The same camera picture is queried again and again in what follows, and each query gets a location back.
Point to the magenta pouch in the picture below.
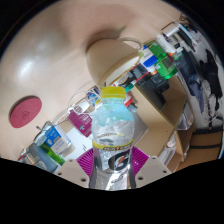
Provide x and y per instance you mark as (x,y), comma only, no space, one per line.
(81,122)

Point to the clear yellow-capped drink bottle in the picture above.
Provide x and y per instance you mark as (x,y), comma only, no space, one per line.
(112,133)

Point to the blue and white box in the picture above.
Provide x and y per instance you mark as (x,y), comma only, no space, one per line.
(55,138)

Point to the white bottle with blue cap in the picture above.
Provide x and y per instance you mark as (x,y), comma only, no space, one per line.
(149,57)

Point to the green plastic container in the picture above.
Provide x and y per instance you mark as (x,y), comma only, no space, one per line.
(166,65)

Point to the flat round red coaster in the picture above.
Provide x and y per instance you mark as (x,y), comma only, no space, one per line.
(25,112)

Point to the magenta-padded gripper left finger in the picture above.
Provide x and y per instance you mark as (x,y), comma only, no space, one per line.
(85,163)

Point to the hanging dark clothes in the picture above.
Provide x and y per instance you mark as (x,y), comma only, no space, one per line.
(208,75)

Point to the grey shaker bottle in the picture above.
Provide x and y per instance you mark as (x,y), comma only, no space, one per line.
(38,158)

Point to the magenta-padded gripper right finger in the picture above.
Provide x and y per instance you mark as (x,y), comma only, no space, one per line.
(140,160)

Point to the wooden shelf unit with books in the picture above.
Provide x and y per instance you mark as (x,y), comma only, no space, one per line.
(156,120)

